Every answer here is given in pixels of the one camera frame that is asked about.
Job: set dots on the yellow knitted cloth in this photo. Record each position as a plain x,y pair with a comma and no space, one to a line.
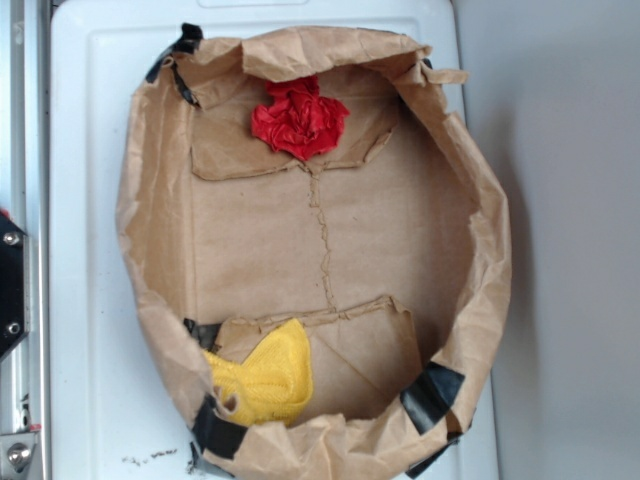
273,384

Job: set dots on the aluminium frame rail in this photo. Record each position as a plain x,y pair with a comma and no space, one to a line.
25,379

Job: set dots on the red paper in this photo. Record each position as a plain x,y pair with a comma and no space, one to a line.
300,120

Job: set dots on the black metal bracket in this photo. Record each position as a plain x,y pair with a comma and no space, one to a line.
13,278

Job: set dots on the brown paper bag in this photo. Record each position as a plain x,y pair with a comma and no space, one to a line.
393,250

